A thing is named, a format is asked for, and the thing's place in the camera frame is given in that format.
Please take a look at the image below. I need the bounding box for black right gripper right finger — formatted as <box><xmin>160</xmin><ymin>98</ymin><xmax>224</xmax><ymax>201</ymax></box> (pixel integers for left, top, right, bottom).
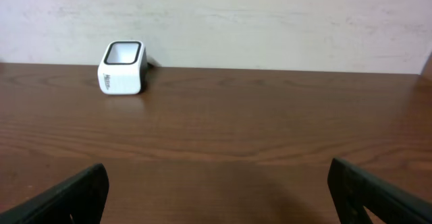
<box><xmin>327</xmin><ymin>158</ymin><xmax>431</xmax><ymax>224</ymax></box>

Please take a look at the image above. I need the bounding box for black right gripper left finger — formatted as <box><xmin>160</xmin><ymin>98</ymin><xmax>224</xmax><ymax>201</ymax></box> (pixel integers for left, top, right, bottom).
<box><xmin>1</xmin><ymin>163</ymin><xmax>109</xmax><ymax>224</ymax></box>

